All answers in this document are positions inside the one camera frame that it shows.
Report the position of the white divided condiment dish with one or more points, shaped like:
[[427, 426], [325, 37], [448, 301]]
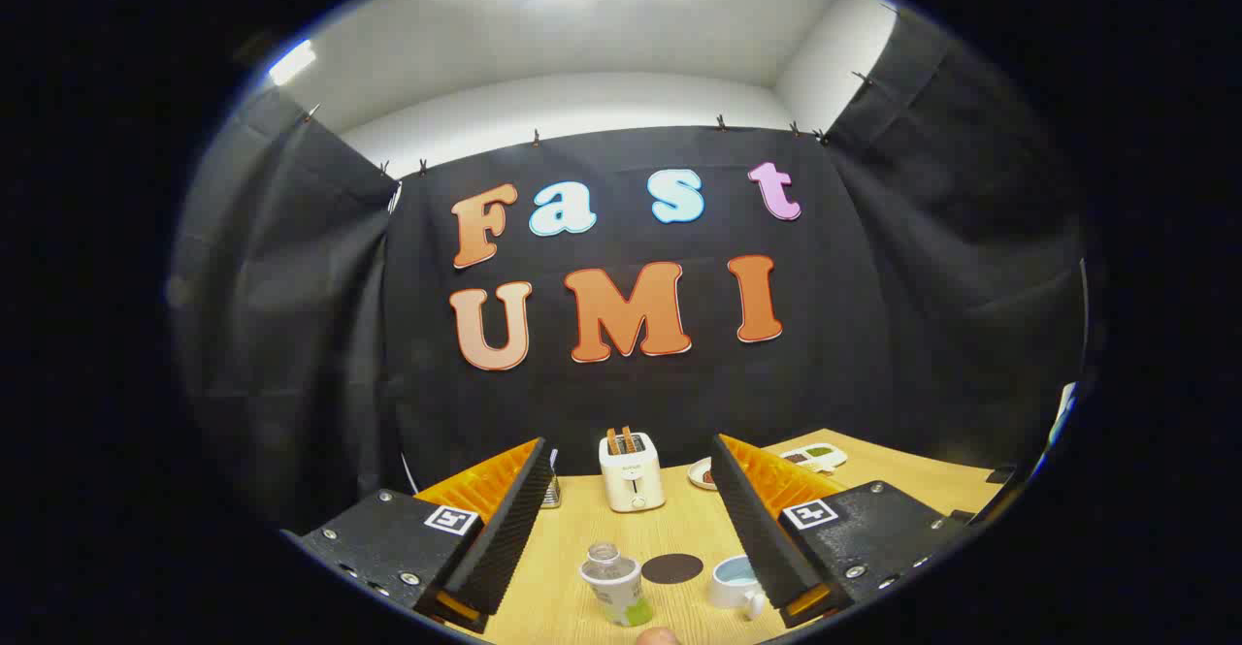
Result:
[[813, 457]]

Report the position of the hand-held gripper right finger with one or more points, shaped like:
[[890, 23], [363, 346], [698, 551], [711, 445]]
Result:
[[762, 538]]

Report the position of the dark brown round coaster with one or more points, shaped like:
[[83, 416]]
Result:
[[671, 568]]

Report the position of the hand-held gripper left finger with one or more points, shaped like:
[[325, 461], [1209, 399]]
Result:
[[505, 538]]

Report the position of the white toaster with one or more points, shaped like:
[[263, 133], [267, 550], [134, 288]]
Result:
[[631, 480]]

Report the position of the black backdrop cloth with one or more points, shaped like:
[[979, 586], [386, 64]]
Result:
[[873, 335]]

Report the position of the small white round plate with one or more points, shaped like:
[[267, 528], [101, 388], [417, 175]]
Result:
[[699, 473]]

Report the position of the black table edge clamp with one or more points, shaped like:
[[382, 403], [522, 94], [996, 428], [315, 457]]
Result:
[[999, 475]]

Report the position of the white cup with blue inside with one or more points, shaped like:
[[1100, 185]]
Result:
[[728, 591]]

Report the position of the bright ceiling light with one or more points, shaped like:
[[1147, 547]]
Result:
[[291, 62]]

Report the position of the wooden table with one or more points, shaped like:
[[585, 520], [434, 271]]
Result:
[[582, 521]]

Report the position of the clear bottle with white label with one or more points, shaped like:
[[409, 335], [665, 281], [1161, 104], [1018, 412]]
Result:
[[616, 589]]

